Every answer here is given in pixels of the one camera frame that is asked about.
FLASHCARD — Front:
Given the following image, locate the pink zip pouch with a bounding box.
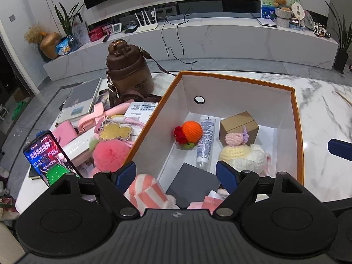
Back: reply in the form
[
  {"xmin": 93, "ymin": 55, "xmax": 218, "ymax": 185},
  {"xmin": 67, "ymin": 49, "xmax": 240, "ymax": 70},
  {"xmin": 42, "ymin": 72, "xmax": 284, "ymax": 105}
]
[{"xmin": 187, "ymin": 188, "xmax": 230, "ymax": 214}]

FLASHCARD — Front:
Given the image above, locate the black white plush panda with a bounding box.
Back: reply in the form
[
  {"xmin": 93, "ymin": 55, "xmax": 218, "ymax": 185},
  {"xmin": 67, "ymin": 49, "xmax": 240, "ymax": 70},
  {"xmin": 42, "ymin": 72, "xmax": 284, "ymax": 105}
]
[{"xmin": 124, "ymin": 174, "xmax": 179, "ymax": 216}]

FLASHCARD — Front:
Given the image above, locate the gold cardboard gift box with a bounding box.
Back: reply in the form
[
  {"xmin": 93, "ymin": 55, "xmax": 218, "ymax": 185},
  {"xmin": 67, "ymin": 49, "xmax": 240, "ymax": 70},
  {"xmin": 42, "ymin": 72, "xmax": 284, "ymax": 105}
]
[{"xmin": 219, "ymin": 112, "xmax": 259, "ymax": 146}]

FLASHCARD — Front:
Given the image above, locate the white blue cream tube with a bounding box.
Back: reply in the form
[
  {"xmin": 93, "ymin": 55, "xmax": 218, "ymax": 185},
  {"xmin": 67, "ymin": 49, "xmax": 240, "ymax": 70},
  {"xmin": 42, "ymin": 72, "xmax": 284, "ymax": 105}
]
[{"xmin": 196, "ymin": 117, "xmax": 215, "ymax": 171}]

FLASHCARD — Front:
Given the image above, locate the orange crocheted ball keychain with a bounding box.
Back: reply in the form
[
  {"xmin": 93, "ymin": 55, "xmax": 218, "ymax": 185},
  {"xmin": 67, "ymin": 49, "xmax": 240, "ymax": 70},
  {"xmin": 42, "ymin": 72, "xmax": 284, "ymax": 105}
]
[{"xmin": 173, "ymin": 120, "xmax": 203, "ymax": 150}]

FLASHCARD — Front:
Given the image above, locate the pink fluffy pompom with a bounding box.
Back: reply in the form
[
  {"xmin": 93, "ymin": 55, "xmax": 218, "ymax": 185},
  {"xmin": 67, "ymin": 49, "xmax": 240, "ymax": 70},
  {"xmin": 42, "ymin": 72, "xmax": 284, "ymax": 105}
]
[{"xmin": 92, "ymin": 139, "xmax": 131, "ymax": 172}]

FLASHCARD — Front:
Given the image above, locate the wooden stick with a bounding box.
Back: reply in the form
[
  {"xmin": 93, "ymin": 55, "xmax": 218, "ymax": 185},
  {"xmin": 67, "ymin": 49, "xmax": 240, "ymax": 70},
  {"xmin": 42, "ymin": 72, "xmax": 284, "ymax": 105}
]
[{"xmin": 336, "ymin": 91, "xmax": 352, "ymax": 106}]

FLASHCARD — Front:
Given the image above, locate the dark grey square box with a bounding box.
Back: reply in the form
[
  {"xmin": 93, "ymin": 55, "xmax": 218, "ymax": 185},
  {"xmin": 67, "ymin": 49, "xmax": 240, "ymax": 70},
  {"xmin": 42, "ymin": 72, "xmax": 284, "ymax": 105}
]
[{"xmin": 167, "ymin": 163, "xmax": 220, "ymax": 209}]

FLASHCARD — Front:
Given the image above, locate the orange storage box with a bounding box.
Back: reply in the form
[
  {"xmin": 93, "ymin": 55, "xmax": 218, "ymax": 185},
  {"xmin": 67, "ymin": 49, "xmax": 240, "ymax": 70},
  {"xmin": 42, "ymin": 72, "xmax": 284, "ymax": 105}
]
[{"xmin": 122, "ymin": 70, "xmax": 305, "ymax": 199}]

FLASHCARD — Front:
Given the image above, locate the smartphone with lit screen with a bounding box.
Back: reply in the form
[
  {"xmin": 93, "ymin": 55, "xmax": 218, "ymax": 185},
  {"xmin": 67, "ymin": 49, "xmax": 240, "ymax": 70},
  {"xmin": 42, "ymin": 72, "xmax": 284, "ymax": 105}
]
[{"xmin": 23, "ymin": 130, "xmax": 83, "ymax": 187}]

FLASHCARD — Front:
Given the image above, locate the grey notebook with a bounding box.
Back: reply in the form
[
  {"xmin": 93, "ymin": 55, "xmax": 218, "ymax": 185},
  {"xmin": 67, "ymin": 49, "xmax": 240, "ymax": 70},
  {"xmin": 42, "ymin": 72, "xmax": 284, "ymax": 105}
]
[{"xmin": 57, "ymin": 77, "xmax": 101, "ymax": 125}]

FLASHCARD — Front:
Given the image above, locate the potted green plant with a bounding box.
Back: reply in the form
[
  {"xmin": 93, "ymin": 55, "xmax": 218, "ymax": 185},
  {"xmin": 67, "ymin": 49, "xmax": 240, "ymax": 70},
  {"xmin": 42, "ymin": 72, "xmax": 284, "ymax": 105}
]
[{"xmin": 325, "ymin": 2, "xmax": 351, "ymax": 74}]

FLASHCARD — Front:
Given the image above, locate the white tv cabinet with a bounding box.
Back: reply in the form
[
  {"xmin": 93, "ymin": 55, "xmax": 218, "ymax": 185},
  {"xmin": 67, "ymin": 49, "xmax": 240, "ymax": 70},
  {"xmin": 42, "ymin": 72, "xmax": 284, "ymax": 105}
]
[{"xmin": 43, "ymin": 17, "xmax": 338, "ymax": 81}]

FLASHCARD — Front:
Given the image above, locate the teddy bear in basket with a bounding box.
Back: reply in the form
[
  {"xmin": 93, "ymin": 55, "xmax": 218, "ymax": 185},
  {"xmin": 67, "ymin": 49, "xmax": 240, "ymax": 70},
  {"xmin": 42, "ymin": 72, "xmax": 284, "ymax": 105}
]
[{"xmin": 273, "ymin": 0, "xmax": 292, "ymax": 28}]

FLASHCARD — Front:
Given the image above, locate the golden vase with dried flowers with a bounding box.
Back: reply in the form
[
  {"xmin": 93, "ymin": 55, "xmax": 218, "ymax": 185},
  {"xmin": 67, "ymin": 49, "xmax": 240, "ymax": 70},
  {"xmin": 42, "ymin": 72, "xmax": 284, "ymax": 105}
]
[{"xmin": 24, "ymin": 24, "xmax": 61, "ymax": 60}]

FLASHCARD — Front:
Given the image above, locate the white wifi router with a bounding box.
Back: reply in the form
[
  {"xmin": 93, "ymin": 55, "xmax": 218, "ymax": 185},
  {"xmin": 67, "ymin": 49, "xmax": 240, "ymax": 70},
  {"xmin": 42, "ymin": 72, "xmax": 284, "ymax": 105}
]
[{"xmin": 135, "ymin": 8, "xmax": 158, "ymax": 33}]

